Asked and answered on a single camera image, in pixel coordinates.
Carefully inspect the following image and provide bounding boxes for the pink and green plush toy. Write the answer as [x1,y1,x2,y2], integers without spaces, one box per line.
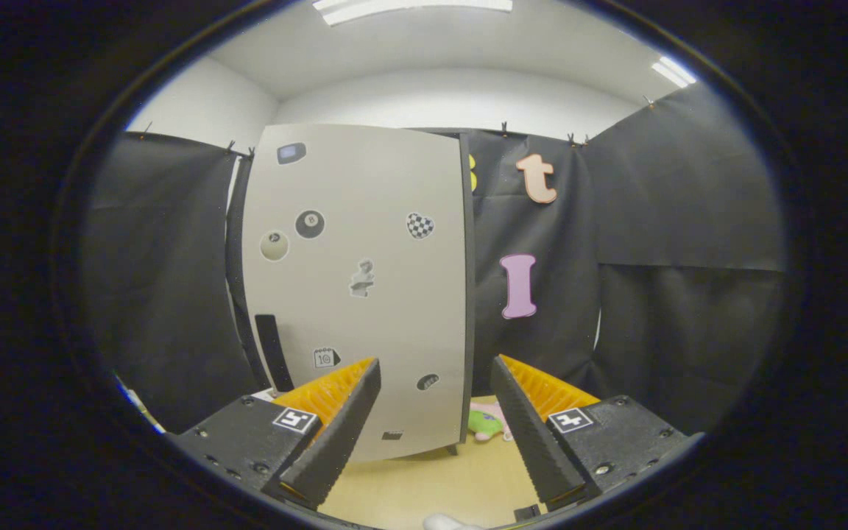
[468,401,513,442]

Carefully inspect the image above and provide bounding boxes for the black backdrop cloth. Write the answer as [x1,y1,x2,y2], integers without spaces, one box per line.
[82,81,789,435]

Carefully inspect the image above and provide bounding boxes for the black door handle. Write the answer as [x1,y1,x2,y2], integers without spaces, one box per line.
[255,314,296,393]

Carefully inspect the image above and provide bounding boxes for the white rounded object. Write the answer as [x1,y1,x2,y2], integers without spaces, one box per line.
[423,514,485,530]

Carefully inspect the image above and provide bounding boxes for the grey shoe cabinet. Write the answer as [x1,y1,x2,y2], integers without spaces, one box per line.
[225,125,478,457]

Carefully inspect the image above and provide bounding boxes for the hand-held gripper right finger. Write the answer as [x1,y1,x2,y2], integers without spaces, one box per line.
[490,356,706,516]

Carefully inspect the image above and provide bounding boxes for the small ceiling light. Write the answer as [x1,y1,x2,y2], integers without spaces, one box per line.
[651,55,699,89]

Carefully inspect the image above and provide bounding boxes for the long ceiling light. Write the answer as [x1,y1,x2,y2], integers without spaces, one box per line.
[312,0,513,27]

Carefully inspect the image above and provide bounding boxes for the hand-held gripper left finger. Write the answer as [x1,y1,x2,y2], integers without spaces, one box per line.
[166,358,383,512]

